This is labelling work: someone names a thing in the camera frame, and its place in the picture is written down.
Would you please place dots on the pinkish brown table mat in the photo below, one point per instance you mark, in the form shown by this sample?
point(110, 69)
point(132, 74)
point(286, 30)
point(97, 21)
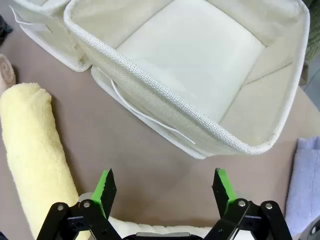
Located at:
point(125, 162)

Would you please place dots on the person in green sweater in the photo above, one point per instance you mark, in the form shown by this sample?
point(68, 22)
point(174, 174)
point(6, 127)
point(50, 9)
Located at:
point(313, 37)

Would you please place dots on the yellow towel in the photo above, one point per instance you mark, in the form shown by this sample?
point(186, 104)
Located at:
point(30, 150)

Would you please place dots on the lavender towel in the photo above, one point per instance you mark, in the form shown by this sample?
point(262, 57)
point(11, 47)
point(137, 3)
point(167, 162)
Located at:
point(305, 187)

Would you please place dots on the cream fabric storage bin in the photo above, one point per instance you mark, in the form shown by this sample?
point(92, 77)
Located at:
point(150, 82)
point(50, 42)

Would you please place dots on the pink towel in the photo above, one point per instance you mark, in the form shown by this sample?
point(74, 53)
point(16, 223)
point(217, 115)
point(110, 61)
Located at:
point(5, 72)

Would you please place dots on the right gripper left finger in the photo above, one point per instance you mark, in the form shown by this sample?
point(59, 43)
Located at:
point(100, 195)

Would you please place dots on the white rolled towel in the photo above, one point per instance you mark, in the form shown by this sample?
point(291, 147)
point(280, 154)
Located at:
point(150, 228)

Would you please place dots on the dark grey towel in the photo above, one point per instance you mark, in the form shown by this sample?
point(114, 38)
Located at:
point(4, 27)

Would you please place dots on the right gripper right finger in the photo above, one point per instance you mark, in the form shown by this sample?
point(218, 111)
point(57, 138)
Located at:
point(225, 195)

